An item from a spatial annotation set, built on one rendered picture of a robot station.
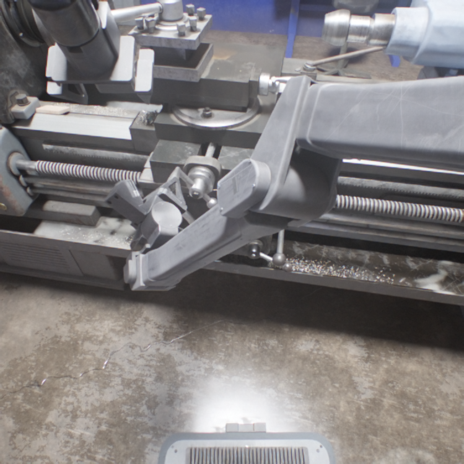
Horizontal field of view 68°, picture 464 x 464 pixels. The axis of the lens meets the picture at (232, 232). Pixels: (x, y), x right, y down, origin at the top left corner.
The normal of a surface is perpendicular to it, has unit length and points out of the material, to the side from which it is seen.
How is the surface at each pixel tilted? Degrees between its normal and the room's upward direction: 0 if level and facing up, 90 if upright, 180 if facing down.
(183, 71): 90
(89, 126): 36
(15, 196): 90
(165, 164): 90
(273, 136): 62
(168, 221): 32
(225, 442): 0
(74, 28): 117
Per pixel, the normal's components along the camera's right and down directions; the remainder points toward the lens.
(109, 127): -0.10, -0.09
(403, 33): -0.18, 0.53
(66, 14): 0.42, 0.89
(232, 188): -0.83, -0.10
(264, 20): -0.17, 0.75
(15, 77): 0.99, 0.13
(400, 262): 0.00, -0.65
